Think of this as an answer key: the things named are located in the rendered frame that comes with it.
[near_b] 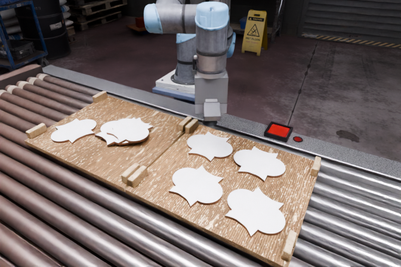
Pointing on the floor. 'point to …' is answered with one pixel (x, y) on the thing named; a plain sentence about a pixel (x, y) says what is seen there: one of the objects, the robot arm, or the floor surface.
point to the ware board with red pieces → (139, 26)
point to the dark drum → (25, 21)
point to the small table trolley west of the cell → (9, 39)
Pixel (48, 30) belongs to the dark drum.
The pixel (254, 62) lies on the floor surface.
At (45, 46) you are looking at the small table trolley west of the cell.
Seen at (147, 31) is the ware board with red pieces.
